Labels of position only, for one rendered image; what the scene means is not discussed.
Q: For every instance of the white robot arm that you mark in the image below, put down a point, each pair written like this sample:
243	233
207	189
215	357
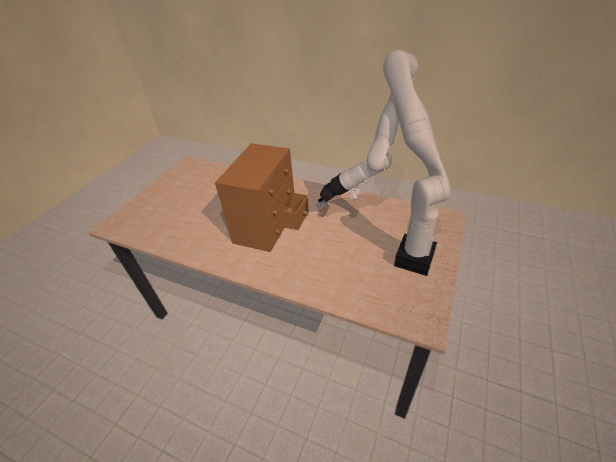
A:
418	136

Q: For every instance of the brown wooden chest of drawers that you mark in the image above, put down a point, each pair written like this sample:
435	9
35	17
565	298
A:
239	193

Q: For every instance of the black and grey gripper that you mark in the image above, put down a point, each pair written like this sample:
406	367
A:
338	186

